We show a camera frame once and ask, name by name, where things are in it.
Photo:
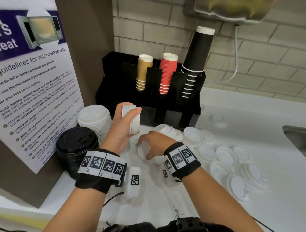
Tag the person's right hand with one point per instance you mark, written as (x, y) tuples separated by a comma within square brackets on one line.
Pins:
[(157, 143)]

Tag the person's left hand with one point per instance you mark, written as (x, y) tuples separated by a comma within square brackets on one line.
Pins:
[(117, 136)]

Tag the single white cup lid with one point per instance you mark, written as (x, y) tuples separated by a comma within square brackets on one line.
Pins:
[(142, 151)]

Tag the stack of white lids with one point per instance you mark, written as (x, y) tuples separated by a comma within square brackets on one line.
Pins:
[(135, 124), (94, 119)]

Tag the stack of black lids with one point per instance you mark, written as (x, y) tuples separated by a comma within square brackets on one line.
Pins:
[(76, 148)]

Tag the black cup and lid organizer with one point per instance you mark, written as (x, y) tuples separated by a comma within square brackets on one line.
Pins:
[(114, 83)]

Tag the pile of white cup lids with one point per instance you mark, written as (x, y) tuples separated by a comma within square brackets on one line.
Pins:
[(224, 157)]

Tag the person's left forearm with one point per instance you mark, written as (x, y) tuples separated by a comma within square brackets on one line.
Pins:
[(74, 212)]

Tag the person's right forearm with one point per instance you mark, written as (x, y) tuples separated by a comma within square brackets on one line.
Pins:
[(220, 205)]

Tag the right marker wristband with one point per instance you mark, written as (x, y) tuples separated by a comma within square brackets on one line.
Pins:
[(182, 160)]

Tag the stack of gold paper cups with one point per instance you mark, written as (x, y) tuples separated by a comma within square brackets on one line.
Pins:
[(143, 69)]

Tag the stack of red paper cups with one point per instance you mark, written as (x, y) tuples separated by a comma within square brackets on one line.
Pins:
[(167, 71)]

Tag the microwave safety poster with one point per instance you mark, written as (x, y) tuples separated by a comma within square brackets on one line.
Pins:
[(35, 95)]

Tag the stack of black paper cups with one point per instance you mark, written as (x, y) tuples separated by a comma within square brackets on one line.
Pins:
[(198, 50)]

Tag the steel sink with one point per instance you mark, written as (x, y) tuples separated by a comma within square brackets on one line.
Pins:
[(296, 136)]

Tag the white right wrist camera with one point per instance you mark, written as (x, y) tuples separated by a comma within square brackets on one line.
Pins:
[(167, 175)]

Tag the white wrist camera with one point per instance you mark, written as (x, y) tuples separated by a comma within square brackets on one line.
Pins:
[(134, 184), (167, 175)]

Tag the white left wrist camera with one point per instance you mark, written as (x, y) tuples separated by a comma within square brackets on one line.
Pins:
[(134, 184)]

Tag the black chest camera mount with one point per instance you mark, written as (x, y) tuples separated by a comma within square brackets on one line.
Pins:
[(188, 224)]

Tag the steel wall dispenser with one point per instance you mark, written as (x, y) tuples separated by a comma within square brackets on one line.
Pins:
[(229, 9)]

